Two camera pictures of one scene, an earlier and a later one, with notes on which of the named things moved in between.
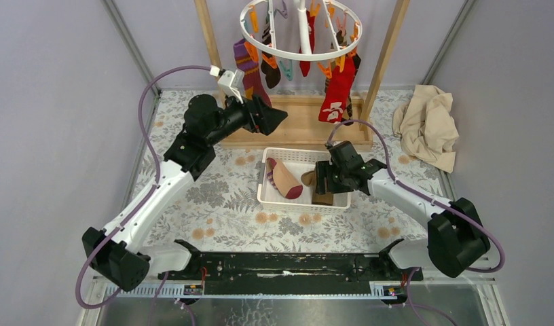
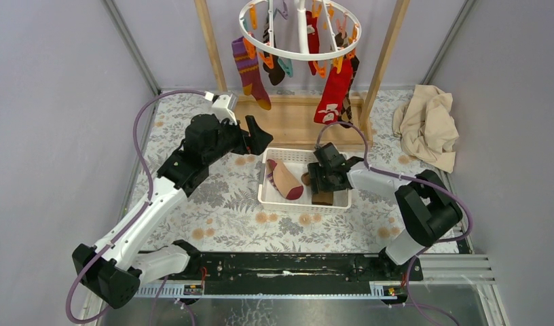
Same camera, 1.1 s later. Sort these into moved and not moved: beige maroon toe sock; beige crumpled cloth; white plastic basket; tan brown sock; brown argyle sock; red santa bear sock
Moved: brown argyle sock
Not moved: beige maroon toe sock; white plastic basket; tan brown sock; red santa bear sock; beige crumpled cloth
